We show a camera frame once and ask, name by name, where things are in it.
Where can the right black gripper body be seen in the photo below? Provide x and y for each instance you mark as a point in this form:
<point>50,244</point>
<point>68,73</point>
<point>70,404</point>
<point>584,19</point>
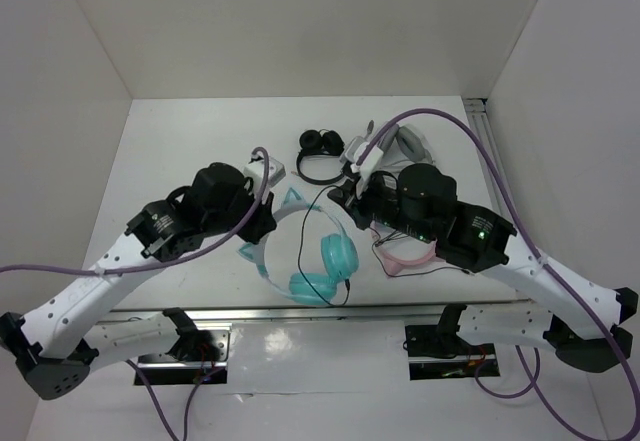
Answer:
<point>368,198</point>

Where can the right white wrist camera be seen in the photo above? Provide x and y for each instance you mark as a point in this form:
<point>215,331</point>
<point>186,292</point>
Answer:
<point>360,158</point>

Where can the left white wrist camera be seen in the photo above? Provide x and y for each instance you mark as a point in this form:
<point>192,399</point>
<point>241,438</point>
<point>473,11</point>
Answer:
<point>255,171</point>

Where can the white grey headset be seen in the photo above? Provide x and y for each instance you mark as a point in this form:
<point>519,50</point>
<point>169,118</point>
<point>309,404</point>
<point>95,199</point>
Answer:
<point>402,145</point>

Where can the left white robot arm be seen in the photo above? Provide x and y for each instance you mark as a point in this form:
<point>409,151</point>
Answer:
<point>57,345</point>

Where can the aluminium rail at right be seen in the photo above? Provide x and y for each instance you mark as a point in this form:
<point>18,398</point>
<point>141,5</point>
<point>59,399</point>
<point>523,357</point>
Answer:
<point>478,123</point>

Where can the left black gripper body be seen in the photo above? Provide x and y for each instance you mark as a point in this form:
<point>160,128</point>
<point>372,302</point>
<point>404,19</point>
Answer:
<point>252,229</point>

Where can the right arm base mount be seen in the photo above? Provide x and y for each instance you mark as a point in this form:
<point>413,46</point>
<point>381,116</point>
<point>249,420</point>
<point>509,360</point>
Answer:
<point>435,357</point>

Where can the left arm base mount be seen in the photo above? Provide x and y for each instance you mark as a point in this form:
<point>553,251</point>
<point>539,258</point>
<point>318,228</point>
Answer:
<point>208,360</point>

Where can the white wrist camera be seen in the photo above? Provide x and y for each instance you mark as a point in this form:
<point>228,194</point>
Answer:
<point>255,171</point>
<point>360,158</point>

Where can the pink blue cat-ear headphones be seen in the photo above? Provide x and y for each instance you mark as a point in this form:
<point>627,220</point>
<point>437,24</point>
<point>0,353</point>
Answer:
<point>399,254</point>

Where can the small black headphones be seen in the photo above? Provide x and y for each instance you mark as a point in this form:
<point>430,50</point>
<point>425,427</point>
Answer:
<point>327,143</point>

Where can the aluminium rail at front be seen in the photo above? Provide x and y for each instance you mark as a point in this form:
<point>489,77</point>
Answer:
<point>283,314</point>

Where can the aluminium rail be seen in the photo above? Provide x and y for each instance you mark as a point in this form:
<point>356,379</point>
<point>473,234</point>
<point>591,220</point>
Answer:
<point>478,123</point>
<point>283,314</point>

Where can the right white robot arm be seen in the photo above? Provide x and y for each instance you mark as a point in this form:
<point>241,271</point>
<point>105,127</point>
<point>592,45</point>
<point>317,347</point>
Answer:
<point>576,319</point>

